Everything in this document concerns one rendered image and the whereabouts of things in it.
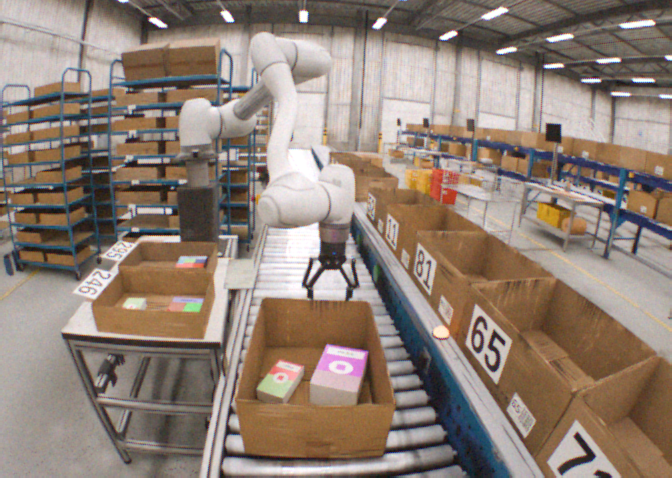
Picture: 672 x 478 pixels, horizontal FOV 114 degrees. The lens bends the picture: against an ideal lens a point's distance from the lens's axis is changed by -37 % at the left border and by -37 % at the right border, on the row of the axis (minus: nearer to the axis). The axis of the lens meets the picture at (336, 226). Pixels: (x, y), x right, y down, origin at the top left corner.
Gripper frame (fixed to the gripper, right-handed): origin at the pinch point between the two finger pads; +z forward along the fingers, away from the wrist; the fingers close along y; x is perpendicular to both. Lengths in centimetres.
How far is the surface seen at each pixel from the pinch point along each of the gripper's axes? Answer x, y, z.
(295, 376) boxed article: 27.4, 10.7, 6.1
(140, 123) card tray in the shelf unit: -166, 137, -53
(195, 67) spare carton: -177, 94, -97
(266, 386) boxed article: 31.2, 17.7, 6.1
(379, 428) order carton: 50, -5, 0
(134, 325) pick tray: 9, 61, 6
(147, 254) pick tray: -49, 80, 7
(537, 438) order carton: 66, -29, -7
